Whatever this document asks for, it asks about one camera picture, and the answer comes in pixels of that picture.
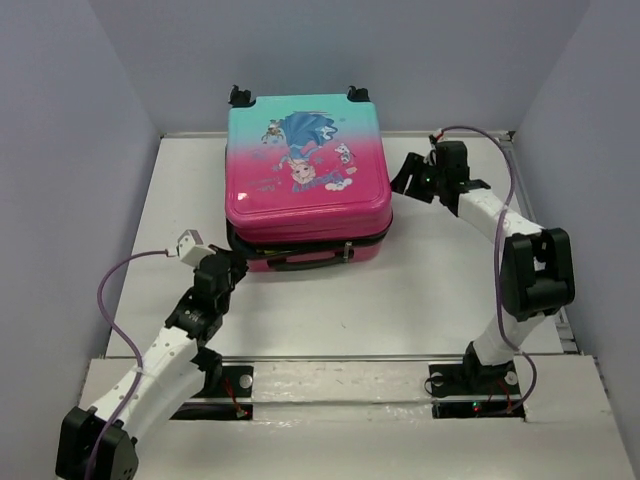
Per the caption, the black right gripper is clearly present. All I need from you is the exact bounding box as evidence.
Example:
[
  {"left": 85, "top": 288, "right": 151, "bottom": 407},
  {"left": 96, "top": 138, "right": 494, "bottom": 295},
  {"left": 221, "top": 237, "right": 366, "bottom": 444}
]
[{"left": 385, "top": 151, "right": 445, "bottom": 203}]

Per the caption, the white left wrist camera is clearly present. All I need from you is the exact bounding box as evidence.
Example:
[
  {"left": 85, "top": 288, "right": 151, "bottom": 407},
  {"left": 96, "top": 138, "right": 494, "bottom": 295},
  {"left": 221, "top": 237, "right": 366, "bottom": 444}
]
[{"left": 166, "top": 229, "right": 211, "bottom": 268}]

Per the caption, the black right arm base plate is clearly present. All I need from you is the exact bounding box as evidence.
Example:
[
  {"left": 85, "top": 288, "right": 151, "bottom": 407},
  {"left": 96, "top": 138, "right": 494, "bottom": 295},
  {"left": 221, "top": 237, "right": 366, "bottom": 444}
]
[{"left": 423, "top": 362, "right": 526, "bottom": 419}]

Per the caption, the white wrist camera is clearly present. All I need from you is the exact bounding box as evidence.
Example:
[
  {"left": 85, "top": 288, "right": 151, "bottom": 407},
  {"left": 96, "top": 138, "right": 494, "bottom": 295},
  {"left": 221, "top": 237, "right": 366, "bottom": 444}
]
[
  {"left": 429, "top": 129, "right": 445, "bottom": 144},
  {"left": 166, "top": 229, "right": 211, "bottom": 268}
]

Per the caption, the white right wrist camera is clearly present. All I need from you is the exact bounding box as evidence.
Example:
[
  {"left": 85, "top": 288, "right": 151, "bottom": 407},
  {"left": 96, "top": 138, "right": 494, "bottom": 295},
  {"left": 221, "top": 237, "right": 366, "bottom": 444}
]
[{"left": 429, "top": 129, "right": 445, "bottom": 144}]

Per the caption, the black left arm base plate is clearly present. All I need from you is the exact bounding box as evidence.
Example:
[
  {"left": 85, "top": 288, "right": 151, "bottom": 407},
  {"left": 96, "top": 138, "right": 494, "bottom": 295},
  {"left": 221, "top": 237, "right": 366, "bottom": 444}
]
[{"left": 171, "top": 364, "right": 254, "bottom": 421}]

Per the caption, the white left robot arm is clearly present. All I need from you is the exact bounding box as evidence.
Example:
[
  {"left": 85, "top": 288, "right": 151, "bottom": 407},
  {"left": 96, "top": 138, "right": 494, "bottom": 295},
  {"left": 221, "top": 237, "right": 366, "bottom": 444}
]
[{"left": 55, "top": 244, "right": 249, "bottom": 479}]

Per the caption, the silver aluminium rail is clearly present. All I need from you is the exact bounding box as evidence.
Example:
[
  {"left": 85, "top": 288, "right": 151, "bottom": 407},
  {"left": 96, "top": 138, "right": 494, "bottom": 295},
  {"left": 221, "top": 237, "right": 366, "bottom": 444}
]
[{"left": 99, "top": 353, "right": 601, "bottom": 363}]

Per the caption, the pink and teal kids suitcase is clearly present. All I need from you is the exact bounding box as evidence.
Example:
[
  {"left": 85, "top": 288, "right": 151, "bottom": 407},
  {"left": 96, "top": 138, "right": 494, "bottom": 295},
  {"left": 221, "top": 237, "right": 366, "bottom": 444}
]
[{"left": 225, "top": 86, "right": 393, "bottom": 272}]

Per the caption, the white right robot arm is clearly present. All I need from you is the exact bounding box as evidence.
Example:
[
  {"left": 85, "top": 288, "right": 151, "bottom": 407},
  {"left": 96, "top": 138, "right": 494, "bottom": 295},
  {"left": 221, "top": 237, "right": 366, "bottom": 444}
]
[{"left": 391, "top": 141, "right": 575, "bottom": 398}]

